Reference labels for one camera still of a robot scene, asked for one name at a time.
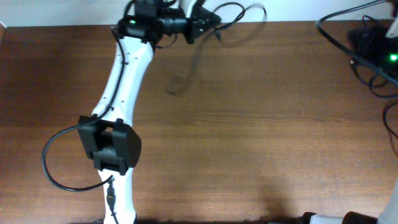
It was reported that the black USB cable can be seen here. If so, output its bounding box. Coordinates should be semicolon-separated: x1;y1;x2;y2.
349;58;398;100
164;1;268;96
381;101;398;156

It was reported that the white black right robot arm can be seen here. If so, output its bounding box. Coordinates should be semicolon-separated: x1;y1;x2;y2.
303;1;397;223

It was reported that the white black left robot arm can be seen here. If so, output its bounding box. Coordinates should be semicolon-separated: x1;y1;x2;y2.
78;0;221;223

